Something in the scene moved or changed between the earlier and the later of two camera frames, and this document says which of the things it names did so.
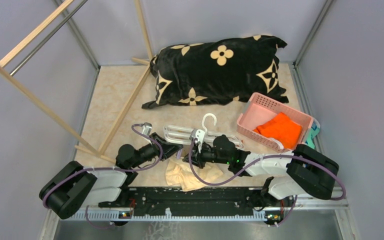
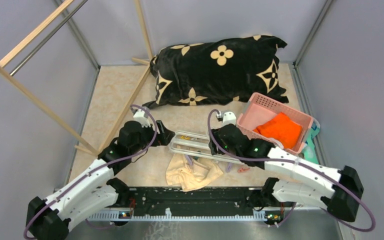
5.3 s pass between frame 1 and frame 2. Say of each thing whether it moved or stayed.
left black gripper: moved
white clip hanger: moved
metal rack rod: stayed
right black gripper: moved
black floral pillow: stayed
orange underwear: stayed
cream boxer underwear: stayed
